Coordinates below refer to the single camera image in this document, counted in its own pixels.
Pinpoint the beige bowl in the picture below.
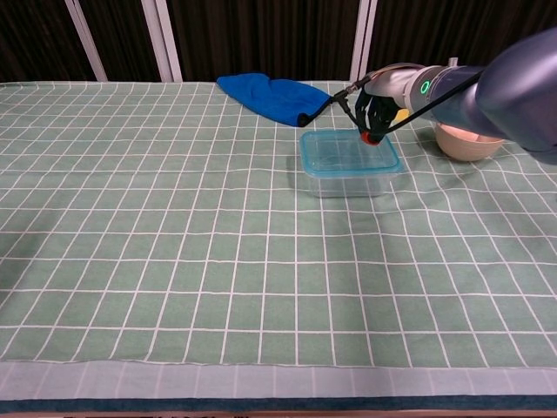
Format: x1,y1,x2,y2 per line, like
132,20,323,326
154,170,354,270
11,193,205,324
435,121,506,163

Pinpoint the translucent blue square lid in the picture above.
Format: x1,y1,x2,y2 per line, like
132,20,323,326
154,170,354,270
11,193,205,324
299,129,401,179

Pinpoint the clear plastic container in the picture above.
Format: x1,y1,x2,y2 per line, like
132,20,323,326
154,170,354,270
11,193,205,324
304,167,398,199

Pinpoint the dark pleated curtain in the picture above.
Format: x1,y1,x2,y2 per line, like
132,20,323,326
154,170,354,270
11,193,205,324
0,0,557,84

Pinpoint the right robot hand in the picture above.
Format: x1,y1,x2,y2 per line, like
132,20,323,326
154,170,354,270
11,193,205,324
354,64,423,145

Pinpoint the green checked tablecloth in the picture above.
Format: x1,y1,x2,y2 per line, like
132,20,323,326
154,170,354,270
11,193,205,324
0,76,557,400

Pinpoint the blue cloth pouch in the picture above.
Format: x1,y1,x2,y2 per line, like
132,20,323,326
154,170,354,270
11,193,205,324
216,71,336,129

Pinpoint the white metal frame post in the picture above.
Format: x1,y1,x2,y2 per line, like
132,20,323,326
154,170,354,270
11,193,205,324
141,0,183,83
350,0,378,82
64,0,109,83

